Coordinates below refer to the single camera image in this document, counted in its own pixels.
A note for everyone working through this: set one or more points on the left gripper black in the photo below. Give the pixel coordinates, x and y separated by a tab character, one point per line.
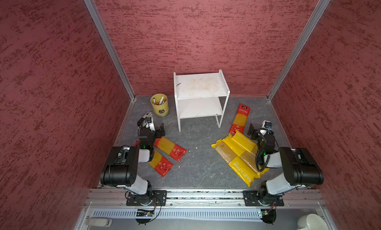
158	131

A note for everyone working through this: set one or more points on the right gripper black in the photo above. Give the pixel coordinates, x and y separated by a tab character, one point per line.
255	133

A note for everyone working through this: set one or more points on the yellow pasta package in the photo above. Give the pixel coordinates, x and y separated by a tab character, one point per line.
223	148
246	149

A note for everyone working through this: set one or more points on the red spaghetti package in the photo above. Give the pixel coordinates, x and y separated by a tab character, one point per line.
172	149
240	119
160	164

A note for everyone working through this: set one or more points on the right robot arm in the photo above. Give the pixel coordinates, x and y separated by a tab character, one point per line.
299	169

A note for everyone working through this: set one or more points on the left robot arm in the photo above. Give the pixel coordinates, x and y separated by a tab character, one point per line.
121	169

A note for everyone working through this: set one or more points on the black grey stapler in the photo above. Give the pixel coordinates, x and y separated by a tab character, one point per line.
140	122

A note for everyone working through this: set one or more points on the yellow pen holder cup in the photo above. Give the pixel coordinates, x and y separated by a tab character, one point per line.
160	105

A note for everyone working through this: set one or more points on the white two-tier shelf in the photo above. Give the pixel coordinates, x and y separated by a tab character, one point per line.
201	95

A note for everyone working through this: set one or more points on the white mug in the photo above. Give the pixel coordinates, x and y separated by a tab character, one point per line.
311	222

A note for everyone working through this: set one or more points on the white remote device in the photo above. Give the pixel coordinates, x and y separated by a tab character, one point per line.
99	222

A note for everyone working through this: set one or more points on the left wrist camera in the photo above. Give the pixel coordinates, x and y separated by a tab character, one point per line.
148	123

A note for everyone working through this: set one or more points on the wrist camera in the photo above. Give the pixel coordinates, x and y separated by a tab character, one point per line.
266	128
148	123

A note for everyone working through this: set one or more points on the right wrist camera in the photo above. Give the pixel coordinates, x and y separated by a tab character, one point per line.
266	128

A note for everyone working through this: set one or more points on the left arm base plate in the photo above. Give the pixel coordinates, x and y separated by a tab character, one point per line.
151	199

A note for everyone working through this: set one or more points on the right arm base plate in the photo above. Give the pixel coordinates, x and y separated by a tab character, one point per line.
256	198

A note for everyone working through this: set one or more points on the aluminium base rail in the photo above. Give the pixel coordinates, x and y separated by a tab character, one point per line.
199	204

